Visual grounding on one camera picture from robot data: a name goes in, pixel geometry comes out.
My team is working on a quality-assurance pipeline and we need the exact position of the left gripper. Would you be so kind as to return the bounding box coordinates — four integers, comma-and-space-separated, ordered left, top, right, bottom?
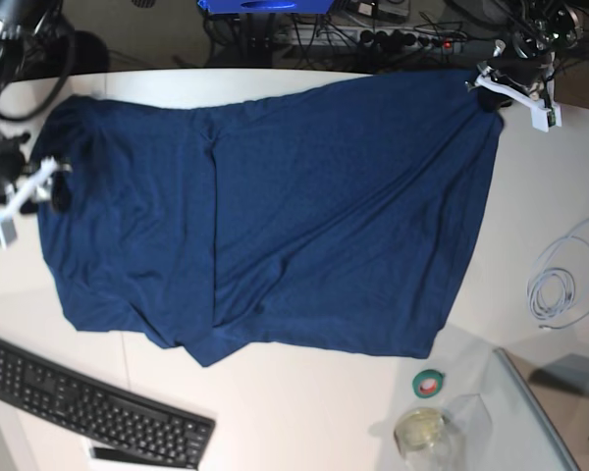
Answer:
477, 52, 553, 113

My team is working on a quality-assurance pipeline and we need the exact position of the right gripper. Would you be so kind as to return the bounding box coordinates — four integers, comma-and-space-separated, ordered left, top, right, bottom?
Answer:
0, 134, 72, 213

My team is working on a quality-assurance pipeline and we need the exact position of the dark blue t-shirt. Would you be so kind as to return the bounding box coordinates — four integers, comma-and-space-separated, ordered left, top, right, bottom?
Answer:
32, 70, 504, 367

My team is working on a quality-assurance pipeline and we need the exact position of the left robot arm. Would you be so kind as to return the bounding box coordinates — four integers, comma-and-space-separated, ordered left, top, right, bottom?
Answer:
473, 1, 582, 128

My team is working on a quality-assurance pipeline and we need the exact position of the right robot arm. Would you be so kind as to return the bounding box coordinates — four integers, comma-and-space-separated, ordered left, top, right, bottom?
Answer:
0, 1, 77, 212

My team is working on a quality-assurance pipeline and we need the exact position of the black round stool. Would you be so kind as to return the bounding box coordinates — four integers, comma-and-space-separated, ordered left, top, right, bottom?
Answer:
48, 30, 110, 77

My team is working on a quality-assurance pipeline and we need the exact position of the white power strip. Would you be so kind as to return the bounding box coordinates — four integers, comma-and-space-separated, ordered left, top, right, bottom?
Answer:
276, 24, 468, 55

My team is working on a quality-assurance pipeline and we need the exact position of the black computer keyboard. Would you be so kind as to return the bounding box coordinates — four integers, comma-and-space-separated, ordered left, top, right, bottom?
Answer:
0, 339, 216, 470

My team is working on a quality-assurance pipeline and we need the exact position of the blue box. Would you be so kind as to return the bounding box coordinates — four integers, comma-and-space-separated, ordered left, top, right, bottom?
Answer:
197, 0, 334, 14

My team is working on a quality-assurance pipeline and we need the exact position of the green tape roll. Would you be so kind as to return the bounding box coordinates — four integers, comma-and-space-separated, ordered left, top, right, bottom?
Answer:
411, 369, 445, 398

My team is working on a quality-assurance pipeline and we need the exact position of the clear glass jar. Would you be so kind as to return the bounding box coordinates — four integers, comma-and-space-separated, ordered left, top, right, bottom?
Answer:
393, 407, 465, 471

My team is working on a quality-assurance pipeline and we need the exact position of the coiled white cable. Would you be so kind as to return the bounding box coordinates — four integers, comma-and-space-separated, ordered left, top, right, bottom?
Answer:
526, 213, 589, 332

